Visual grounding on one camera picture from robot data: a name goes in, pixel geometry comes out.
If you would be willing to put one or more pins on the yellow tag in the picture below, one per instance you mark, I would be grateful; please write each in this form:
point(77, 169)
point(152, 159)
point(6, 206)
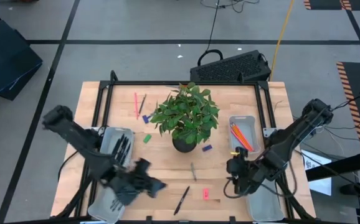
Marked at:
point(235, 153)

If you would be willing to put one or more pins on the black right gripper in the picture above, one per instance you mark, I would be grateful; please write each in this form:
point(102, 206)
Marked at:
point(245, 169)

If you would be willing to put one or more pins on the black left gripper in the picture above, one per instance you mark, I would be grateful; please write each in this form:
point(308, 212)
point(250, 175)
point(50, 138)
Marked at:
point(127, 186)

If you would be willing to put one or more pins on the black perforated computer case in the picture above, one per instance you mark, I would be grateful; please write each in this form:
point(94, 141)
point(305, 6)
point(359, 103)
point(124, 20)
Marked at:
point(230, 67)

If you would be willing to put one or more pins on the dark blue mat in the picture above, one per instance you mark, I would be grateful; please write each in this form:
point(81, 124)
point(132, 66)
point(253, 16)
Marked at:
point(5, 59)

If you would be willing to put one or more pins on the blue-purple eraser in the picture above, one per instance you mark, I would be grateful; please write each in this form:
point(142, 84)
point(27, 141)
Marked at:
point(145, 119)
point(207, 148)

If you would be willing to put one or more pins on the green plant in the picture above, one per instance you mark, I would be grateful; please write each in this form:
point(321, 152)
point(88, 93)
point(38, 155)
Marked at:
point(184, 118)

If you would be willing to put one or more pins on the orange pencil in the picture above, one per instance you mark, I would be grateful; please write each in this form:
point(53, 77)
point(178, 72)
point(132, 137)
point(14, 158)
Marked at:
point(243, 137)

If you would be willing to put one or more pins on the white mounting bracket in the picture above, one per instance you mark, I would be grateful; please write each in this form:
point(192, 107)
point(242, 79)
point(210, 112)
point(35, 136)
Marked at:
point(267, 132)

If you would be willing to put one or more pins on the pink pencil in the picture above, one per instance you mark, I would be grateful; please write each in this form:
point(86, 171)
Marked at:
point(239, 140)
point(135, 105)
point(246, 137)

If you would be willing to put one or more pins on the green eraser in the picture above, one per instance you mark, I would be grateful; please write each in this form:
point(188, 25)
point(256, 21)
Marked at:
point(147, 138)

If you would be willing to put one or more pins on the white printed paper sheet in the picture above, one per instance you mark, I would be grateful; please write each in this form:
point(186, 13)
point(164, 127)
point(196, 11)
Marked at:
point(318, 188)

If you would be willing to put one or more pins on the hazard striped black mat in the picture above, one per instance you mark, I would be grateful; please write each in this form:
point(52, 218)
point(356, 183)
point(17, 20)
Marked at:
point(326, 4)
point(357, 74)

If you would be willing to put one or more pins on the dark pencil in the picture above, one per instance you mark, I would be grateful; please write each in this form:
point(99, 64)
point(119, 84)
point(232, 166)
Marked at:
point(142, 104)

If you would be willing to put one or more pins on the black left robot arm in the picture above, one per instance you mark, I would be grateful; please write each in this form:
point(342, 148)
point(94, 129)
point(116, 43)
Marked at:
point(74, 133)

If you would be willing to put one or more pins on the grey screw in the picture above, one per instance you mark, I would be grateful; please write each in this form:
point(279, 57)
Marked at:
point(193, 171)

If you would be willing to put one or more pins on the black beam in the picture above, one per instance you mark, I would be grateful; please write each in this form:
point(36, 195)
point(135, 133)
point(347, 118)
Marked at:
point(339, 166)

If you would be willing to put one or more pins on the black pen white lettering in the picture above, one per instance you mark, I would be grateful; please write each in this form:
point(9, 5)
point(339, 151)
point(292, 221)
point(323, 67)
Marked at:
point(181, 200)

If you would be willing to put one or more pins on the grey plastic bin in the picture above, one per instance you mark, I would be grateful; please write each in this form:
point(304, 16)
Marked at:
point(108, 140)
point(250, 127)
point(102, 205)
point(265, 205)

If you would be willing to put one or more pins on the pink eraser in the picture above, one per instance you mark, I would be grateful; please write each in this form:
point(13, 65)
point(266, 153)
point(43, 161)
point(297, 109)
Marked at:
point(205, 193)

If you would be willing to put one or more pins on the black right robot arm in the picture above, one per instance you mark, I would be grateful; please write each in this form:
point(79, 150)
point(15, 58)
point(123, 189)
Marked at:
point(295, 130)

